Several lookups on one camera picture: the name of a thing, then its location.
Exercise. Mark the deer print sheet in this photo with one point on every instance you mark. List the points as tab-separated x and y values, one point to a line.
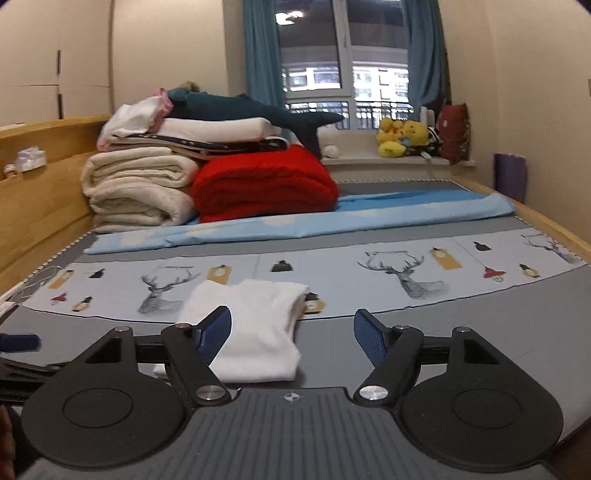
346	272

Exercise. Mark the cream folded blanket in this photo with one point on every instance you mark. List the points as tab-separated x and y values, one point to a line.
134	194

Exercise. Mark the dark dotted folded cloth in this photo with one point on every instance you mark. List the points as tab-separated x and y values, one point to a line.
249	146

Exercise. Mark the white long-sleeve shirt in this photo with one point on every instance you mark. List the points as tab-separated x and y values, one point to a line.
258	332

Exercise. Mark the wooden bed side rail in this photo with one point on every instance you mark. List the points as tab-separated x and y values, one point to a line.
554	230

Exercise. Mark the white folded sheet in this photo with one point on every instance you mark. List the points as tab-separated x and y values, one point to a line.
217	128

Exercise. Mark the tissue pack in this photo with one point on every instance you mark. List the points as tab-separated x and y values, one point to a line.
31	158

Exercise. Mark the light blue sheet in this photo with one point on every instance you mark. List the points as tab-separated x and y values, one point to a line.
369	212

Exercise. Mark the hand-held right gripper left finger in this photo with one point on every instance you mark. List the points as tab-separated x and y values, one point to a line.
214	334

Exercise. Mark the yellow plush toy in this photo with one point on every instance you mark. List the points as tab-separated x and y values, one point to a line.
416	134
390	146

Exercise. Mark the teal shark plush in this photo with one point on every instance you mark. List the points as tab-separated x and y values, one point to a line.
240	108

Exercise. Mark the blue curtain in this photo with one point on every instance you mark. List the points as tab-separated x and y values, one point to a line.
425	55
263	55

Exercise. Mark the wooden headboard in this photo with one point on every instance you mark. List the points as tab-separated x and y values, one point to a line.
41	203

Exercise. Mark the cream wardrobe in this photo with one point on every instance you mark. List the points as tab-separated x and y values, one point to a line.
46	46

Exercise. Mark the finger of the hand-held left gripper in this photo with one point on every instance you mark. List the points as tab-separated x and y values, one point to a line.
21	344
23	378

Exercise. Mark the white and pink cloth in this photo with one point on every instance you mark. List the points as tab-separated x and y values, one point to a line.
134	115

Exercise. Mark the window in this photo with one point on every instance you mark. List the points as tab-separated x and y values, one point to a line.
341	60

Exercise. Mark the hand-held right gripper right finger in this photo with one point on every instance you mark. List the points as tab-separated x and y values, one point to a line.
369	339

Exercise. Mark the tan plush toy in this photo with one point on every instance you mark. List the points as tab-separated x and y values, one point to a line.
189	86

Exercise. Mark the dark red cushion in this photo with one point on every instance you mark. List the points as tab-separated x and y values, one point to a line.
455	134

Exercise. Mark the grey mattress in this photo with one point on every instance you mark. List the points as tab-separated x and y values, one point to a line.
508	314

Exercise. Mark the red folded blanket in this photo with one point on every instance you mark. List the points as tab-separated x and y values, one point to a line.
263	184

